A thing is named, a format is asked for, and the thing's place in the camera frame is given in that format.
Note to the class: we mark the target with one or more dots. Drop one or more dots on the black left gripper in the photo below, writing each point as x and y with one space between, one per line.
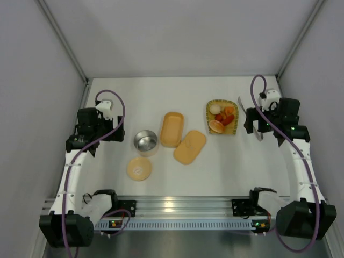
118 129

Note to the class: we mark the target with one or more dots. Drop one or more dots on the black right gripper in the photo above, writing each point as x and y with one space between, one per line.
250 121

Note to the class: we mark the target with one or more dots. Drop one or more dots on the metal tongs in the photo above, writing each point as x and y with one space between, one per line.
258 135

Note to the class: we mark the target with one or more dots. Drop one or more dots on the red sausage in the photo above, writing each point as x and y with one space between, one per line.
228 120

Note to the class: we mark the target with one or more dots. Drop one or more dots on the orange fried dumpling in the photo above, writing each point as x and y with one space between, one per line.
229 110

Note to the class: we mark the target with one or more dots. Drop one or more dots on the red chicken wing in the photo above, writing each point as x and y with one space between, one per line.
220 117

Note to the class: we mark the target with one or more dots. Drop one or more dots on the sesame bread bun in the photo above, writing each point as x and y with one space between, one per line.
216 126

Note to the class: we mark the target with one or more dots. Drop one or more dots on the white egg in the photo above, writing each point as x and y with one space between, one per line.
215 109

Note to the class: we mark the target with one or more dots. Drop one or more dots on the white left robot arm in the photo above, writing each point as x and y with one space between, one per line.
69 223

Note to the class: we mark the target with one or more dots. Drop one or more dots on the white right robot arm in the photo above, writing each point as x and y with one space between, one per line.
306 215

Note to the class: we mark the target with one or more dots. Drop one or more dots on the tan oblong lunch box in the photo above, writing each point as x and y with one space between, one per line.
172 129

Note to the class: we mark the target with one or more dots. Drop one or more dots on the tan oblong box lid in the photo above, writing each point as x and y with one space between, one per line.
190 147

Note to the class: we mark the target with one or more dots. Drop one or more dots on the woven bamboo tray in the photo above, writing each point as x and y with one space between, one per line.
230 129

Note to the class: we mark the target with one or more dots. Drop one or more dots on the round steel bowl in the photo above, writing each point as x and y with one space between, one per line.
146 143

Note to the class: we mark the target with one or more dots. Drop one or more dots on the round tan bowl lid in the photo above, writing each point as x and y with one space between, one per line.
139 168

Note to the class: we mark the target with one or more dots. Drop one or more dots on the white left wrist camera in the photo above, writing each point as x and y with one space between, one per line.
105 107

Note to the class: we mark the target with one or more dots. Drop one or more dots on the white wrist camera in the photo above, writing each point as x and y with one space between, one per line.
105 107
270 96

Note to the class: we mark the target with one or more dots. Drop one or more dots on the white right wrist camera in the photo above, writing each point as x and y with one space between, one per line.
270 96

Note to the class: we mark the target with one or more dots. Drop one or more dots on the left aluminium frame post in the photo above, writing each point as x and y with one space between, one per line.
46 11

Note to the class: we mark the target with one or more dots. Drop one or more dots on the aluminium frame post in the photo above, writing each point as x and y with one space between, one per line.
305 28
46 11

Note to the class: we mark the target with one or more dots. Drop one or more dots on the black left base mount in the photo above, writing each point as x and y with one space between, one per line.
127 204

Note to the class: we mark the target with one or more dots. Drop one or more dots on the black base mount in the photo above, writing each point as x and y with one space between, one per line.
127 204
243 208

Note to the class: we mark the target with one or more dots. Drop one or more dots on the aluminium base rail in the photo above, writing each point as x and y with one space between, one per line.
183 207

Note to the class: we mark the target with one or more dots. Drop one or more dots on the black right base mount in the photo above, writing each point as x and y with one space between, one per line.
243 208

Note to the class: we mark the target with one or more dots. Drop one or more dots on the slotted grey cable duct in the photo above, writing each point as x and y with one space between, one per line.
180 224

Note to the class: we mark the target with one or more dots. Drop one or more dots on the right aluminium frame post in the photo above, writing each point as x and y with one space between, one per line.
305 28

